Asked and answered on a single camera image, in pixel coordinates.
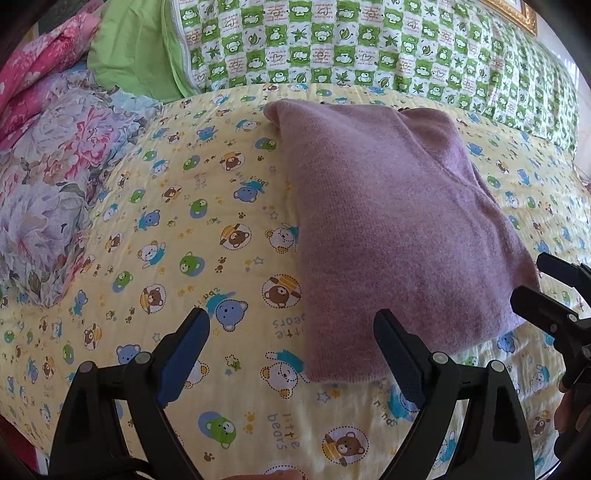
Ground plain green pillow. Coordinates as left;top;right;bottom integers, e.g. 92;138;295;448
87;0;189;104

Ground person's right hand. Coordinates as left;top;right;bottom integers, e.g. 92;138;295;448
554;376;586;435

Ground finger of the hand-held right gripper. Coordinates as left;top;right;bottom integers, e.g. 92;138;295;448
536;251;591;289
510;285;591;344

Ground person's left hand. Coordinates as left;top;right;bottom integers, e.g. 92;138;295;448
228;469;308;480

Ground yellow bear-print bedsheet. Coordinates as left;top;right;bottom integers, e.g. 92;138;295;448
0;83;591;480

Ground purple knit sweater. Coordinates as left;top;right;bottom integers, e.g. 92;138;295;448
263;98;542;385

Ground pale purple floral quilt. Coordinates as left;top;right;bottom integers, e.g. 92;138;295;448
0;69;163;309

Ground gold picture frame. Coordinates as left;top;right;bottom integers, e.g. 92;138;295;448
496;0;540;35

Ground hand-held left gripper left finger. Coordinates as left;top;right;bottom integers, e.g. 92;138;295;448
48;307;211;480

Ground green checkered frog pillow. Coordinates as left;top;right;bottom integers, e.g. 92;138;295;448
161;0;581;155

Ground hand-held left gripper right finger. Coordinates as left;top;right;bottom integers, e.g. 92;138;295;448
373;309;536;480

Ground pink floral quilt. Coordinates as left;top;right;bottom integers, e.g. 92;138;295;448
0;11;110;151

